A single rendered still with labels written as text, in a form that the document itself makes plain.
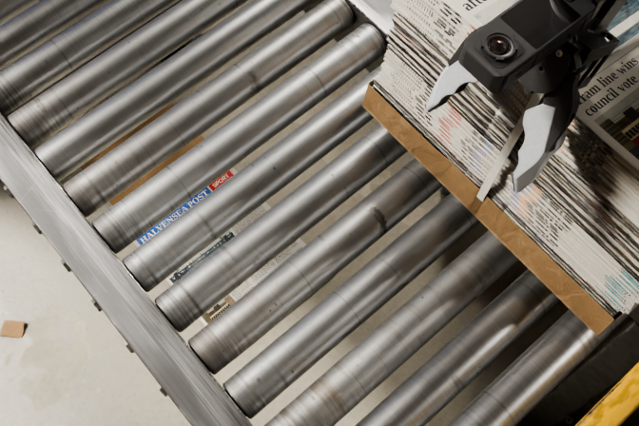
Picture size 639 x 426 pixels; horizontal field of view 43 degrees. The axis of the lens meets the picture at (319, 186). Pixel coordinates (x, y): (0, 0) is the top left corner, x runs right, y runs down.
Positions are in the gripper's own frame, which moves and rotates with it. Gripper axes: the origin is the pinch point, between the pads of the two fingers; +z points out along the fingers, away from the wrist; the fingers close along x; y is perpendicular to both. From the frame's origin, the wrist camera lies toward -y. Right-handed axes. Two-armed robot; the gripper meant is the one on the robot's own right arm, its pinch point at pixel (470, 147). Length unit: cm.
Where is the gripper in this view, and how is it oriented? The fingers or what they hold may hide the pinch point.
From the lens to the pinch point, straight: 77.4
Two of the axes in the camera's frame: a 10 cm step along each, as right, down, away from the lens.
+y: 6.6, -2.6, 7.1
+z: -3.8, 6.9, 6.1
